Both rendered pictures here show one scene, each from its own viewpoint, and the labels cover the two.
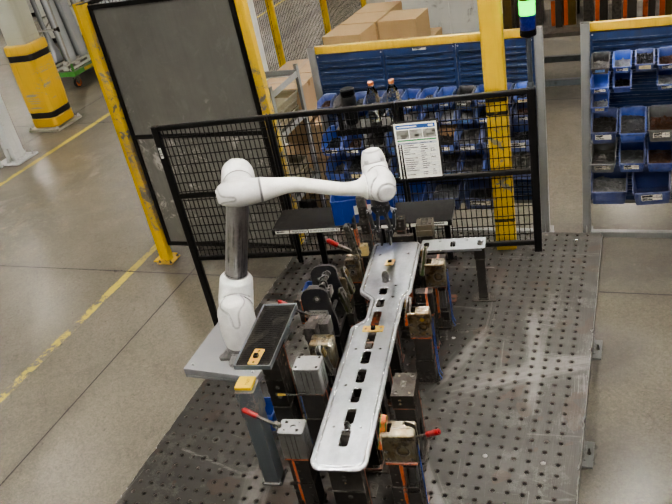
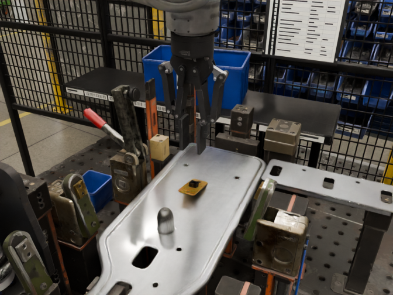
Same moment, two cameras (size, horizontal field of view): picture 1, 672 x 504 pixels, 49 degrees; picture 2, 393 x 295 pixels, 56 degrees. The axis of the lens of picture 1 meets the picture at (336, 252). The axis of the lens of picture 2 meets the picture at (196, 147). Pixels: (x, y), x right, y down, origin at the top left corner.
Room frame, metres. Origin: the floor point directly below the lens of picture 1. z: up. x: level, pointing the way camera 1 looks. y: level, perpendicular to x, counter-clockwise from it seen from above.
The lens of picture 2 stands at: (2.12, -0.30, 1.50)
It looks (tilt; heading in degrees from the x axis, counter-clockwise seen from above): 31 degrees down; 6
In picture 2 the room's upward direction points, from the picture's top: straight up
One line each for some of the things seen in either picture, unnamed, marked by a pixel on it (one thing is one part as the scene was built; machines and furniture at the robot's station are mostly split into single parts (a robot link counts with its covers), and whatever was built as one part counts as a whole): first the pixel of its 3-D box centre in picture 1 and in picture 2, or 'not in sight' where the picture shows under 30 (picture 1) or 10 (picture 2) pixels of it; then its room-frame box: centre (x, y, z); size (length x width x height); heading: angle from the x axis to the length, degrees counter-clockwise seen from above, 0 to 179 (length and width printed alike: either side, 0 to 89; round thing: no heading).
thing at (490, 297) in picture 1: (481, 271); (366, 248); (2.79, -0.63, 0.84); 0.11 x 0.06 x 0.29; 72
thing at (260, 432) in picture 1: (261, 434); not in sight; (1.95, 0.39, 0.92); 0.08 x 0.08 x 0.44; 72
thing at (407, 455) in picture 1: (405, 468); not in sight; (1.70, -0.08, 0.88); 0.15 x 0.11 x 0.36; 72
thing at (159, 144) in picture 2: (369, 278); (162, 198); (2.88, -0.13, 0.88); 0.04 x 0.04 x 0.36; 72
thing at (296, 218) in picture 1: (362, 217); (192, 98); (3.24, -0.17, 1.01); 0.90 x 0.22 x 0.03; 72
